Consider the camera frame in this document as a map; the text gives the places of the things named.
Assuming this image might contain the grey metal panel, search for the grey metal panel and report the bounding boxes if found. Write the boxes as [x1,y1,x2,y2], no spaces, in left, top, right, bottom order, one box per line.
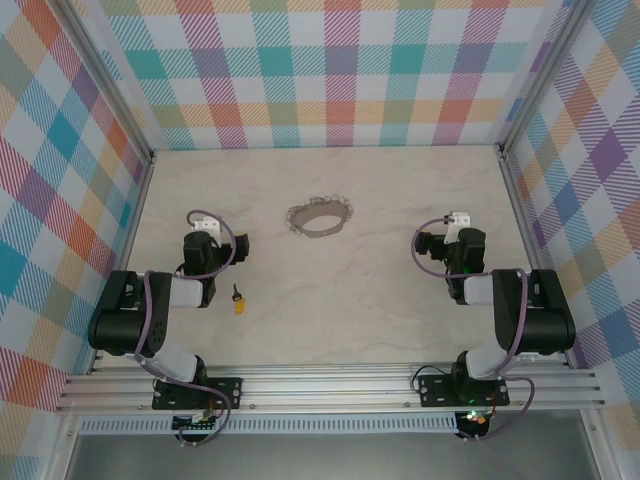
[64,432,601,480]

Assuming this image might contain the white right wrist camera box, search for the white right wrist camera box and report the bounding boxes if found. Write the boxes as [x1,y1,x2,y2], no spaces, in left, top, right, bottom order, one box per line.
[447,210,472,236]

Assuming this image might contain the aluminium side rail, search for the aluminium side rail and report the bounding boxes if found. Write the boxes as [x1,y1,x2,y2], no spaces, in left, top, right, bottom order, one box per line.
[498,144,575,370]
[85,149,157,376]

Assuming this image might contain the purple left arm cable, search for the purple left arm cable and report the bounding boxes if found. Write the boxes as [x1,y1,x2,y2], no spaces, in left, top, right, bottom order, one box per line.
[132,209,236,447]

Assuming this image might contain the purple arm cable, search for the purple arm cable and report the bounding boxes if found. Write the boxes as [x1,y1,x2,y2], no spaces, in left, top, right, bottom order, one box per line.
[132,209,236,447]
[410,216,537,444]

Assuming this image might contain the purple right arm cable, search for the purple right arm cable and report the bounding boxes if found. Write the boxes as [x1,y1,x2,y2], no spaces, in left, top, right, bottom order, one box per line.
[410,216,537,444]

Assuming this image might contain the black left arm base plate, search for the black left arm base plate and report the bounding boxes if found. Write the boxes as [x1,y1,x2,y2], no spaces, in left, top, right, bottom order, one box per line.
[152,377,245,412]

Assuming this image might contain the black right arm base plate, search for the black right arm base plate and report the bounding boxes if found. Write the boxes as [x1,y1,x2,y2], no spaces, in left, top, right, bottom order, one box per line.
[417,372,511,409]

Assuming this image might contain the aluminium mounting rail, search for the aluminium mounting rail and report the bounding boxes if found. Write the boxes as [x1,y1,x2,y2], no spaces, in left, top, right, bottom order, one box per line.
[55,363,607,414]

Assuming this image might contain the slotted white cable duct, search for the slotted white cable duct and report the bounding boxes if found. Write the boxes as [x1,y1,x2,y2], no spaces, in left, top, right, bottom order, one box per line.
[78,412,459,435]

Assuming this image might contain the aluminium frame post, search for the aluminium frame post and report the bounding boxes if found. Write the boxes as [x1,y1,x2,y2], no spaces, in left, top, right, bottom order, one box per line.
[498,0,600,157]
[52,0,157,166]

